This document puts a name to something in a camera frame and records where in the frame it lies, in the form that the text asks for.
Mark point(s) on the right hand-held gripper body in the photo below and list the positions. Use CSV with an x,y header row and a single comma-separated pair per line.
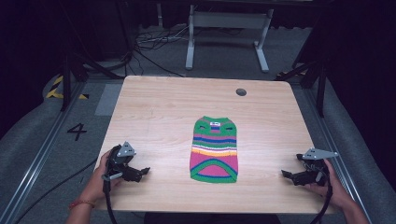
x,y
316,169

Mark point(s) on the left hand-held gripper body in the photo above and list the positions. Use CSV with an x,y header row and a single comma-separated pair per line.
x,y
120,159

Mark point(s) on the striped knitted pet sweater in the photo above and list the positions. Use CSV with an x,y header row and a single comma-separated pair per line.
x,y
214,155

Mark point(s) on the person's right hand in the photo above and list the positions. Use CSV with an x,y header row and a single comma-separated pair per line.
x,y
334,189

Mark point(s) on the person's left hand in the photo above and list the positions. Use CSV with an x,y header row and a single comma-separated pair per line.
x,y
96,183

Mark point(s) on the yellow black hazard tape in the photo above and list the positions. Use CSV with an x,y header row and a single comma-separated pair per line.
x,y
56,90

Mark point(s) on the black metal stand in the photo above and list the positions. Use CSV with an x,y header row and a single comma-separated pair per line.
x,y
77,68
314,74

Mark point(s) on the aluminium floor rail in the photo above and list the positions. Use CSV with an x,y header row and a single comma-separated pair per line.
x,y
330,133
40,152

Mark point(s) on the grey metal table frame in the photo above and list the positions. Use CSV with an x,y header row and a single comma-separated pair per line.
x,y
229,20

